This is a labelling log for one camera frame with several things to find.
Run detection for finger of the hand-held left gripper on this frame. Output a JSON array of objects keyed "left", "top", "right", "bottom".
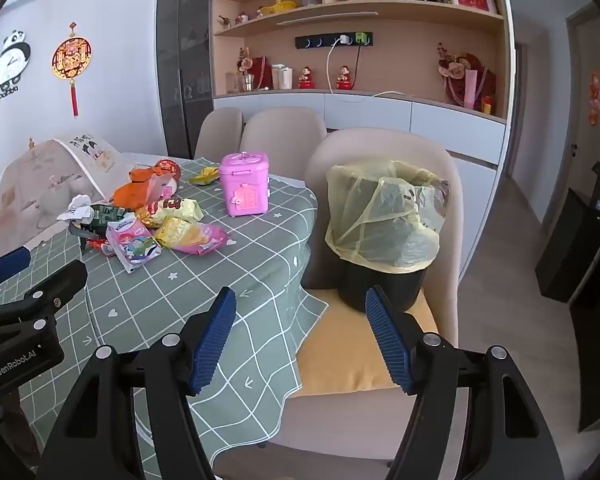
[
  {"left": 0, "top": 248, "right": 33, "bottom": 289},
  {"left": 0, "top": 260, "right": 89, "bottom": 334}
]

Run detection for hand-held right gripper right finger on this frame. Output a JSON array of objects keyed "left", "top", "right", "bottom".
[{"left": 365, "top": 285, "right": 566, "bottom": 480}]

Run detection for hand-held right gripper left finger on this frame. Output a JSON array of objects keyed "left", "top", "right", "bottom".
[{"left": 37, "top": 286, "right": 238, "bottom": 480}]

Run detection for small red wrapper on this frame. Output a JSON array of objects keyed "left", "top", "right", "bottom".
[{"left": 87, "top": 237, "right": 116, "bottom": 257}]

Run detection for black waste bin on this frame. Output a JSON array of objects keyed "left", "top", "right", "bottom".
[{"left": 336, "top": 252, "right": 428, "bottom": 315}]

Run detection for white paper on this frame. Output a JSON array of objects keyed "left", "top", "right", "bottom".
[{"left": 56, "top": 193, "right": 97, "bottom": 224}]

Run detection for green snack packet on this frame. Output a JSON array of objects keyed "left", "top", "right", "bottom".
[{"left": 69, "top": 204, "right": 131, "bottom": 254}]

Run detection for pink white cartoon packet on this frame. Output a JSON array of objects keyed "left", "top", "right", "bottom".
[{"left": 105, "top": 217, "right": 162, "bottom": 274}]

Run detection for yellow pink snack packet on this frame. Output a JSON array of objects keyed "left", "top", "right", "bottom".
[{"left": 155, "top": 216, "right": 229, "bottom": 256}]

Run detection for orange plastic bag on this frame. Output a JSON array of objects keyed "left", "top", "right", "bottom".
[{"left": 112, "top": 159, "right": 181, "bottom": 211}]

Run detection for yellow plastic bin liner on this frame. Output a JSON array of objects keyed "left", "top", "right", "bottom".
[{"left": 325, "top": 160, "right": 451, "bottom": 274}]

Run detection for yellow snack packet red print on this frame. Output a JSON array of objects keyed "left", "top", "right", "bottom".
[{"left": 136, "top": 197, "right": 204, "bottom": 229}]

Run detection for yellow foil wrapper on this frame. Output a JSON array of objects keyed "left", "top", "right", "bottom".
[{"left": 189, "top": 167, "right": 221, "bottom": 186}]

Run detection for yellow seat cushion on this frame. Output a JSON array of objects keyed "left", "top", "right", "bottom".
[{"left": 292, "top": 287, "right": 438, "bottom": 399}]

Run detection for printed food cover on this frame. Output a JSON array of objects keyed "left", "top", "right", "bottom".
[{"left": 0, "top": 132, "right": 153, "bottom": 257}]

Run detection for green checked tablecloth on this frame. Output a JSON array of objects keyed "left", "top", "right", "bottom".
[{"left": 0, "top": 155, "right": 331, "bottom": 480}]

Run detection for pink plastic packet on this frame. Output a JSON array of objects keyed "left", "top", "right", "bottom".
[{"left": 218, "top": 151, "right": 272, "bottom": 218}]

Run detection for beige upholstered chair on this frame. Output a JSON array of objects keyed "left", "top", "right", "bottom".
[
  {"left": 240, "top": 107, "right": 327, "bottom": 181},
  {"left": 194, "top": 107, "right": 244, "bottom": 161},
  {"left": 260, "top": 127, "right": 465, "bottom": 480}
]

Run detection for black water dispenser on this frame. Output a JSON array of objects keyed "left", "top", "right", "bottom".
[{"left": 535, "top": 161, "right": 600, "bottom": 311}]

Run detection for white base cabinets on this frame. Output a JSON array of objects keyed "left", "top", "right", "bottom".
[{"left": 212, "top": 91, "right": 506, "bottom": 281}]

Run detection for pink tall box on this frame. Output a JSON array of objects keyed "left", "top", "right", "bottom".
[{"left": 462, "top": 70, "right": 479, "bottom": 109}]

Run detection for wooden door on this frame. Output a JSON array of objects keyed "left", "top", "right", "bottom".
[{"left": 565, "top": 10, "right": 600, "bottom": 196}]

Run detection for dark glass cabinet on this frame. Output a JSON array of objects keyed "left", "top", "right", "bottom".
[{"left": 156, "top": 0, "right": 216, "bottom": 161}]

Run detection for dark red gift bag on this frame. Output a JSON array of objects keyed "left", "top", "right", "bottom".
[{"left": 236, "top": 47, "right": 274, "bottom": 92}]

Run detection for black power strip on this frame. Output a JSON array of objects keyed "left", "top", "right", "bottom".
[{"left": 295, "top": 32, "right": 374, "bottom": 50}]

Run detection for red door ornament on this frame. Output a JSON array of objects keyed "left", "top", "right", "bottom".
[{"left": 588, "top": 71, "right": 600, "bottom": 126}]

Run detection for panda wall clock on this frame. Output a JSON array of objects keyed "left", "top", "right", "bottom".
[{"left": 0, "top": 29, "right": 32, "bottom": 102}]

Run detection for red knot wall ornament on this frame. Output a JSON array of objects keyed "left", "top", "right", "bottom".
[{"left": 51, "top": 22, "right": 93, "bottom": 118}]

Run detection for white cable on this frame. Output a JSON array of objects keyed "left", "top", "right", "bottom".
[{"left": 326, "top": 40, "right": 413, "bottom": 97}]

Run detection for wooden wall shelf unit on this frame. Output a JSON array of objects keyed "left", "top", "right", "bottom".
[{"left": 210, "top": 0, "right": 513, "bottom": 123}]

